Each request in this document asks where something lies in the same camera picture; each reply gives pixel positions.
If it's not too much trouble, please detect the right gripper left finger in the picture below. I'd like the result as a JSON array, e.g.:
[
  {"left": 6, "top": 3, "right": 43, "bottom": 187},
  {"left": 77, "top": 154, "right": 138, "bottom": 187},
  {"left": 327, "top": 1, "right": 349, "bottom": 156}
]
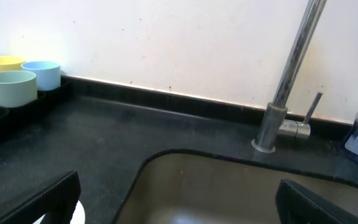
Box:
[{"left": 0, "top": 169, "right": 82, "bottom": 224}]

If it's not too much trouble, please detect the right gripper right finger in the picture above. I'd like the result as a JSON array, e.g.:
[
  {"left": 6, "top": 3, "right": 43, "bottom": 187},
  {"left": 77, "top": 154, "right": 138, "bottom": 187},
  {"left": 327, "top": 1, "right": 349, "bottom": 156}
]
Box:
[{"left": 275, "top": 179, "right": 358, "bottom": 224}]

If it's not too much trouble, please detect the white cup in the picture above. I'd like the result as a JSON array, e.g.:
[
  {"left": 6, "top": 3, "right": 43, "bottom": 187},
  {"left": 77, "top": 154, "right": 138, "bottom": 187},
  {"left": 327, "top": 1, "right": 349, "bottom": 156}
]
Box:
[{"left": 32, "top": 200, "right": 86, "bottom": 224}]

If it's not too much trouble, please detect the black tray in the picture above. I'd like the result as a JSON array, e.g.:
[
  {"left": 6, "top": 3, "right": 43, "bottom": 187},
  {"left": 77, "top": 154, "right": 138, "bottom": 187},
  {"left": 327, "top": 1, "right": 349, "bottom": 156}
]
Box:
[{"left": 0, "top": 75, "right": 73, "bottom": 151}]

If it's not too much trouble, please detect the steel sink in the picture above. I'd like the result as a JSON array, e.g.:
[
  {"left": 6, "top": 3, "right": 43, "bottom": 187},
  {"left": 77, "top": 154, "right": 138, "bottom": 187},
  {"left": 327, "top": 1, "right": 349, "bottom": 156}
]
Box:
[{"left": 112, "top": 149, "right": 358, "bottom": 224}]

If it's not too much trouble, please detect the green cup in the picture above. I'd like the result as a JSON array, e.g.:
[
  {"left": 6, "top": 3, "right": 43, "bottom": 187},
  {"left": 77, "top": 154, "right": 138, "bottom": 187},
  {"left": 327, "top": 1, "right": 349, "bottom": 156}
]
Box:
[{"left": 0, "top": 70, "right": 39, "bottom": 109}]

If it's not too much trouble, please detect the blue cup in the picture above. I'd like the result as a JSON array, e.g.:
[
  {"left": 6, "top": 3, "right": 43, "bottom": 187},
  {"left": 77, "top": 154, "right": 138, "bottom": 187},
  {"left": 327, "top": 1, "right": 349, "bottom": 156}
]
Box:
[{"left": 21, "top": 60, "right": 62, "bottom": 92}]

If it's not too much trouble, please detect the yellow cup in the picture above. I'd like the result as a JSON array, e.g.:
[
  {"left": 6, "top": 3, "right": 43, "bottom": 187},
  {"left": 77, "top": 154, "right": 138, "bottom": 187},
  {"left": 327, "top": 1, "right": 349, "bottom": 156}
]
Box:
[{"left": 0, "top": 55, "right": 27, "bottom": 75}]

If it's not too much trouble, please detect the steel tap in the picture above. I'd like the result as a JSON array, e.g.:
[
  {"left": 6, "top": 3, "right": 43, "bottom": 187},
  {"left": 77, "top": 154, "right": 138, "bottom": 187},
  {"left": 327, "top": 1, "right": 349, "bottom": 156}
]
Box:
[{"left": 250, "top": 0, "right": 328, "bottom": 154}]

